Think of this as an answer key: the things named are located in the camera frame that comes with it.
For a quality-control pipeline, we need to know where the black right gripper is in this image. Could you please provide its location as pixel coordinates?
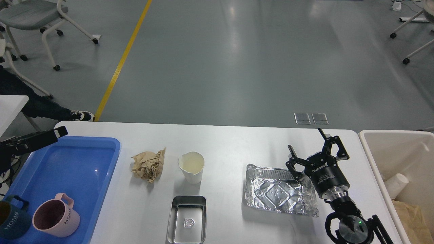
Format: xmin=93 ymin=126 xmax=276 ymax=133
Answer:
xmin=285 ymin=128 xmax=350 ymax=200

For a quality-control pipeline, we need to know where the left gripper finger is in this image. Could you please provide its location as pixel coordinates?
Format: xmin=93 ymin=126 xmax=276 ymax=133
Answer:
xmin=1 ymin=126 xmax=68 ymax=156

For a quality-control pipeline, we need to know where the aluminium foil tray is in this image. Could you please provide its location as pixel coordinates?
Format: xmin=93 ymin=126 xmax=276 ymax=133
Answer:
xmin=244 ymin=164 xmax=319 ymax=218

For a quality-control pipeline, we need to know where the pink ribbed mug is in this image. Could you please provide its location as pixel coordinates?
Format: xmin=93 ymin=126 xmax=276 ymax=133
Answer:
xmin=32 ymin=192 xmax=80 ymax=238

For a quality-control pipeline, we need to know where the stainless steel rectangular box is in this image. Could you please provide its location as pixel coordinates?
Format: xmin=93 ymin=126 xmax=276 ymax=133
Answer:
xmin=166 ymin=196 xmax=207 ymax=244

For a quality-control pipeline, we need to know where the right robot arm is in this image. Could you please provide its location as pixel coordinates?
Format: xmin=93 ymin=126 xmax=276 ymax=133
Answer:
xmin=285 ymin=128 xmax=393 ymax=244

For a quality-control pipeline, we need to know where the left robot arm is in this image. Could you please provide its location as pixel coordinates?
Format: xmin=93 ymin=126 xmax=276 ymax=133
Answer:
xmin=0 ymin=126 xmax=68 ymax=173

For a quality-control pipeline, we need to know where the white side table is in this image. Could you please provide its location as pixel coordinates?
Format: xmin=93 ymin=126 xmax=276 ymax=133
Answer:
xmin=0 ymin=95 xmax=42 ymax=138

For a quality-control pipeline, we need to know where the right floor outlet plate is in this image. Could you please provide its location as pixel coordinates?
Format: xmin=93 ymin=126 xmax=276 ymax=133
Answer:
xmin=312 ymin=113 xmax=329 ymax=125

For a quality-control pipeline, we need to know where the floor outlet plate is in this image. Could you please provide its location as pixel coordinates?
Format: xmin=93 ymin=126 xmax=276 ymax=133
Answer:
xmin=294 ymin=113 xmax=312 ymax=125
xmin=312 ymin=113 xmax=329 ymax=125

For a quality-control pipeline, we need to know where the person in dark jeans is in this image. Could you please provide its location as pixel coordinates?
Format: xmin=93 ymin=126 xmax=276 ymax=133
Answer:
xmin=0 ymin=66 xmax=95 ymax=121

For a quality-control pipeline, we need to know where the left floor outlet plate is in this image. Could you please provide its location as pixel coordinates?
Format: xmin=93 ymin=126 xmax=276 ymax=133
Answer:
xmin=294 ymin=113 xmax=312 ymax=125

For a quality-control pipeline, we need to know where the blue plastic tray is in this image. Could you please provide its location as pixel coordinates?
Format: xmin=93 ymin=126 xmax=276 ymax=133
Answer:
xmin=1 ymin=136 xmax=121 ymax=244

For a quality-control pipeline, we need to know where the beige plastic bin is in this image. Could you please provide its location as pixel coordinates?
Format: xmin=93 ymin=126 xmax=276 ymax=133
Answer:
xmin=358 ymin=130 xmax=434 ymax=244

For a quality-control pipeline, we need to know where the dark blue mug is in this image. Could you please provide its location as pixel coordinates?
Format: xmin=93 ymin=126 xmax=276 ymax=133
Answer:
xmin=0 ymin=195 xmax=32 ymax=240

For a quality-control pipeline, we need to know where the white cup in bin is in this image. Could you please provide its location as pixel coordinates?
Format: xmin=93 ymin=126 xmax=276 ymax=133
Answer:
xmin=384 ymin=173 xmax=410 ymax=199

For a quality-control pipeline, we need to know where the brown paper in bin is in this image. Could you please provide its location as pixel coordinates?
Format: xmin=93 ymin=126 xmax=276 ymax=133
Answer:
xmin=392 ymin=200 xmax=434 ymax=244

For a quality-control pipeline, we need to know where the white paper cup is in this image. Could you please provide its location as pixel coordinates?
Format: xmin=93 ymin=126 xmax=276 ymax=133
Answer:
xmin=178 ymin=151 xmax=205 ymax=184

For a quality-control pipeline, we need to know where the crumpled brown paper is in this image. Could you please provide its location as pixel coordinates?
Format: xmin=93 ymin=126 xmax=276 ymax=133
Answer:
xmin=131 ymin=148 xmax=167 ymax=183

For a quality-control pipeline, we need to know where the grey office chair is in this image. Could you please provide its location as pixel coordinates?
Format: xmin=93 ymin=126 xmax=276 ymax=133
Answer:
xmin=0 ymin=0 xmax=99 ymax=71

